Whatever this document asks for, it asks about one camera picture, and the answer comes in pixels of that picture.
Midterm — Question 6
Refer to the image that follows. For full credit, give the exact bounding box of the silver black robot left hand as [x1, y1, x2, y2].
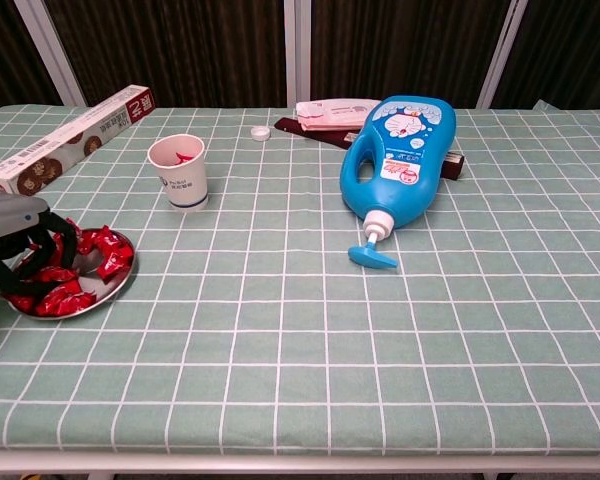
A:
[0, 192, 80, 297]

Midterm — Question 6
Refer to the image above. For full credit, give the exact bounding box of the round silver metal plate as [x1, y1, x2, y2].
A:
[4, 227, 138, 321]

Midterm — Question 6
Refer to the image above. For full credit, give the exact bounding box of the white paper cup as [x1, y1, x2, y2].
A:
[147, 133, 210, 214]

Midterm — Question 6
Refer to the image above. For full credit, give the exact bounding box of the long white wrap box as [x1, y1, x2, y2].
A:
[0, 84, 157, 197]

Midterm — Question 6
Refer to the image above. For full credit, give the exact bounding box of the dark brown pleated curtain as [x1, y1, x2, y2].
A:
[309, 0, 511, 109]
[0, 0, 64, 121]
[44, 0, 287, 109]
[489, 0, 600, 111]

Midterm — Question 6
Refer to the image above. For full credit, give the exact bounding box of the long dark red box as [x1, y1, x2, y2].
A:
[273, 116, 466, 182]

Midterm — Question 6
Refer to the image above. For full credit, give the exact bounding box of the pink wet wipes pack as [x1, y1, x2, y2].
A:
[294, 98, 383, 133]

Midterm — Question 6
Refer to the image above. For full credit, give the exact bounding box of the green checked tablecloth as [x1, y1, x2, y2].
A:
[0, 99, 600, 457]

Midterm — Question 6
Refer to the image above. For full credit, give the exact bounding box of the blue pump detergent bottle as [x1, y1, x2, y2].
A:
[339, 94, 457, 270]

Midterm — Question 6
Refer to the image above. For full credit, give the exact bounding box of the white metal frame post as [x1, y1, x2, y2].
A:
[13, 0, 87, 107]
[283, 0, 312, 109]
[475, 0, 530, 109]

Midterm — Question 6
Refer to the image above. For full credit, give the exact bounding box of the white metal table frame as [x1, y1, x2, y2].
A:
[0, 447, 600, 480]

